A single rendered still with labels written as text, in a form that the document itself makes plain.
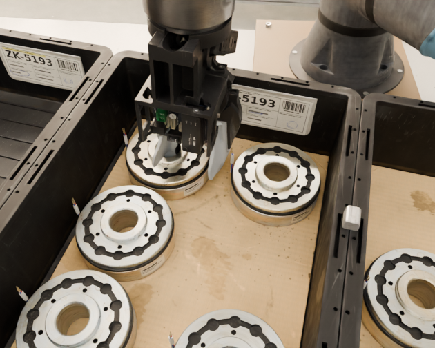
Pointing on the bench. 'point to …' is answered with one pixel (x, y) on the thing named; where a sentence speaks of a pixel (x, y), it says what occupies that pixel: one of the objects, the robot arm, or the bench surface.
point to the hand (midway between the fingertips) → (195, 158)
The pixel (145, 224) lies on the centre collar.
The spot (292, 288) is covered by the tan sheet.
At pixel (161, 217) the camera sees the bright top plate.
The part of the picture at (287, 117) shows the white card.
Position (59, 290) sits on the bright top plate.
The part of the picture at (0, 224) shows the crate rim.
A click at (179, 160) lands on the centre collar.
